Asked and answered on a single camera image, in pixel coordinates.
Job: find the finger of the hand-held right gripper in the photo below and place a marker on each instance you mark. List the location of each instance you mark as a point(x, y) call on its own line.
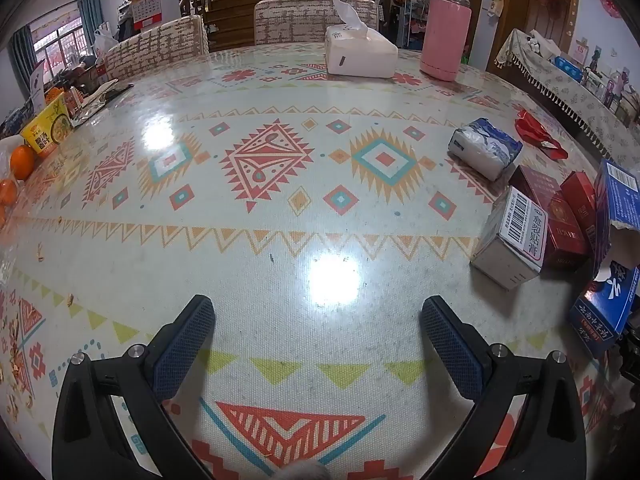
point(632, 355)

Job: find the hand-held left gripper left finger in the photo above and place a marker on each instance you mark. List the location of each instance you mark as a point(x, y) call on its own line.
point(182, 345)

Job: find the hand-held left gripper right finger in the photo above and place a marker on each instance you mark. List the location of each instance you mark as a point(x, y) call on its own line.
point(450, 345)

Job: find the red gold cigarette box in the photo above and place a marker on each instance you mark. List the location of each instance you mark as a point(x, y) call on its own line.
point(565, 235)

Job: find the blue cardboard box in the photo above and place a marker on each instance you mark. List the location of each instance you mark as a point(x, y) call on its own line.
point(600, 310)
point(617, 190)

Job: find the white barcode medicine box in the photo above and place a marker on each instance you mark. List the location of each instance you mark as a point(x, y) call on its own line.
point(505, 255)

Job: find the maroon cigarette box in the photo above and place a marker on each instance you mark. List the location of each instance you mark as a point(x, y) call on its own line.
point(532, 182)

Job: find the blue white tissue pack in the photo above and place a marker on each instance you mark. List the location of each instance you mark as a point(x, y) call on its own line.
point(487, 152)

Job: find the crumpled red foil wrapper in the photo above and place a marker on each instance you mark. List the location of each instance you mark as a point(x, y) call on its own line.
point(530, 127)

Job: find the orange fruit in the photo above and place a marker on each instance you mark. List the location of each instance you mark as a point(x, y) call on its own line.
point(22, 162)
point(7, 192)

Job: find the yellow instant noodle cup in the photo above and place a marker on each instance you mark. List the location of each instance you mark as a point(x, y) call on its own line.
point(47, 127)

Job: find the black foil packet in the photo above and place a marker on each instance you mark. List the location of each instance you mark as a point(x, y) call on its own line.
point(100, 102)

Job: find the sideboard with floral cloth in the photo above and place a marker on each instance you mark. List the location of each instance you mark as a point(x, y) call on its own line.
point(565, 95)

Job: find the row of bottles and jars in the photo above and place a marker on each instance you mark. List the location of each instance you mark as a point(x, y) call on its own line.
point(615, 85)

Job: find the blue packet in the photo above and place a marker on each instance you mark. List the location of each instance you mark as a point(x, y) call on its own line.
point(569, 67)

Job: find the beige woven dining chair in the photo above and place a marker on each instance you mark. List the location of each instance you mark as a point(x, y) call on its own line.
point(150, 50)
point(290, 22)

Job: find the white tissue box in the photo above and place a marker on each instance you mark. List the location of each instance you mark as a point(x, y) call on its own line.
point(355, 55)

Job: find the small desk calendar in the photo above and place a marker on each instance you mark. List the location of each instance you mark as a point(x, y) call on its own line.
point(581, 52)

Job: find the pink thermos bottle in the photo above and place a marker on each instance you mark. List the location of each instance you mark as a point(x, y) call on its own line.
point(445, 35)

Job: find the white plastic bag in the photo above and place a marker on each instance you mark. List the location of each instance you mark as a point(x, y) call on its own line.
point(106, 40)

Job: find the metal storage rack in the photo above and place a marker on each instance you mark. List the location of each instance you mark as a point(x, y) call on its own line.
point(412, 25)

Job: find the teal curtain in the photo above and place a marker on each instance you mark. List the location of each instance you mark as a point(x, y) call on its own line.
point(22, 65)
point(90, 22)

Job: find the window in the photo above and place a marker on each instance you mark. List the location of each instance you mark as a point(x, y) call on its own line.
point(60, 35)

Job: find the red paper wall decoration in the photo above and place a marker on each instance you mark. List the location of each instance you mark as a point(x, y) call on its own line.
point(612, 6)

